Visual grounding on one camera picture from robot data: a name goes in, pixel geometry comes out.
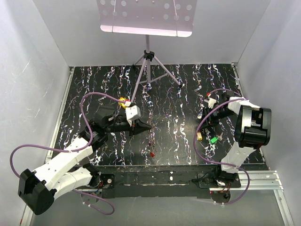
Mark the yellow tag key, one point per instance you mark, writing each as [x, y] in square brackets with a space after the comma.
[199, 136]

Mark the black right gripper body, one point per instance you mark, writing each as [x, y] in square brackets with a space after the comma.
[221, 113]

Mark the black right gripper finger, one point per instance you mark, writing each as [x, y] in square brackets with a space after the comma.
[205, 126]
[204, 112]

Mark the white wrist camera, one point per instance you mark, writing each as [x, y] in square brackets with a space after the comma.
[209, 102]
[133, 112]

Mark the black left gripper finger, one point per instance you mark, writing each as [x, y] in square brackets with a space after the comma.
[138, 130]
[139, 124]

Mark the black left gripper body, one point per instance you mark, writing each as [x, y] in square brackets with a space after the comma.
[118, 125]

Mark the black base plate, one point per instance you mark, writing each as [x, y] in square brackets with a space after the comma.
[163, 181]

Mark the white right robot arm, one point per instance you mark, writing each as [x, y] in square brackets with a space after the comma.
[252, 131]

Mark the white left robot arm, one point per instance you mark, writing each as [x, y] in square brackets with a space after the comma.
[41, 187]

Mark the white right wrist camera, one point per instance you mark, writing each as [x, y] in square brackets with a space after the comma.
[209, 102]

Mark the metal key ring disc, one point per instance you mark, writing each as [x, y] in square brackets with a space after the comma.
[152, 144]

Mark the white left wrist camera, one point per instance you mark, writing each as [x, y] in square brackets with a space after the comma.
[133, 112]

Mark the green tag key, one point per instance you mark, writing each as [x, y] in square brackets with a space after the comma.
[216, 138]

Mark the yellow toy block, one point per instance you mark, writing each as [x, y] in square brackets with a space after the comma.
[123, 102]

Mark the lilac music stand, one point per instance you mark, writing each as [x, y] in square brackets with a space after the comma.
[172, 18]

